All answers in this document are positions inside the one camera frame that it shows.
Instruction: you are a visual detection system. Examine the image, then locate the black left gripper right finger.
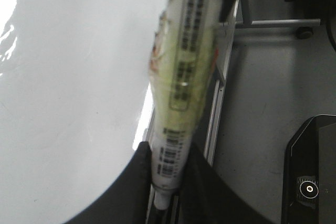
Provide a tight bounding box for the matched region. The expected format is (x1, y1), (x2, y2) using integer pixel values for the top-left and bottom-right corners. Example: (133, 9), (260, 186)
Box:
(180, 145), (271, 223)

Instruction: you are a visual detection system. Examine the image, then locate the black caster wheel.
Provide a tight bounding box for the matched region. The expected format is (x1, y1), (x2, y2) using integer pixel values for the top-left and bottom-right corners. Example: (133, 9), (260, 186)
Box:
(296, 27), (313, 39)

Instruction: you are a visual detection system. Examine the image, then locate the white whiteboard marker pen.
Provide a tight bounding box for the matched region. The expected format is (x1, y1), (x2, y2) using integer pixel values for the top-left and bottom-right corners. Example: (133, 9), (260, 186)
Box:
(149, 0), (222, 210)

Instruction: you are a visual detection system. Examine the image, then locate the black device with round button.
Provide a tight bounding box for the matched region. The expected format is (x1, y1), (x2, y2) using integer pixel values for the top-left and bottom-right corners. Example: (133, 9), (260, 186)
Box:
(281, 114), (335, 223)

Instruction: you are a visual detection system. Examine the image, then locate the white whiteboard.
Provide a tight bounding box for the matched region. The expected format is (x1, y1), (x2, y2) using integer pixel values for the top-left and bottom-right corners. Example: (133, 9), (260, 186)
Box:
(1, 0), (166, 223)

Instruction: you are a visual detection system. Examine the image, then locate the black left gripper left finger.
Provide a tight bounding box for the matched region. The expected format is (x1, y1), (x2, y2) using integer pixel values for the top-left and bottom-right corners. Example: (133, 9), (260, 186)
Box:
(66, 141), (151, 223)

